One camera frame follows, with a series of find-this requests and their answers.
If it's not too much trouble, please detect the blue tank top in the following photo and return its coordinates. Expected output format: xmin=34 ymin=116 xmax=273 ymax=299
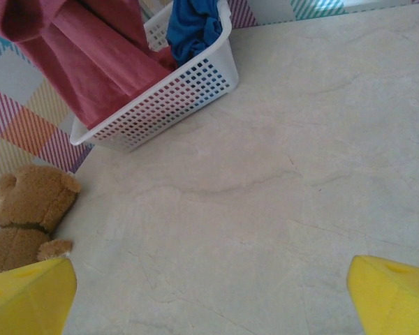
xmin=166 ymin=0 xmax=223 ymax=67

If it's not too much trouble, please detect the red tank top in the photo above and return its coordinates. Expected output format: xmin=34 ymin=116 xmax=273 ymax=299
xmin=0 ymin=0 xmax=177 ymax=130
xmin=52 ymin=0 xmax=179 ymax=97

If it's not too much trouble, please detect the white plastic mesh basket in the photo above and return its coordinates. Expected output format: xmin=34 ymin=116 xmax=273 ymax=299
xmin=69 ymin=0 xmax=240 ymax=153

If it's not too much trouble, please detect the brown teddy bear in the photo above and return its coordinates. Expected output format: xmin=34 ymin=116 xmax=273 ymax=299
xmin=0 ymin=164 xmax=82 ymax=276

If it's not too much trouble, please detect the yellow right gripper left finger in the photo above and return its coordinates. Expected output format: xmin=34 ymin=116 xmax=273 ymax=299
xmin=0 ymin=257 xmax=78 ymax=335

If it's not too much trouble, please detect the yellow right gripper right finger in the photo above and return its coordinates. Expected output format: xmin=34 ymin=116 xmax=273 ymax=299
xmin=347 ymin=255 xmax=419 ymax=335

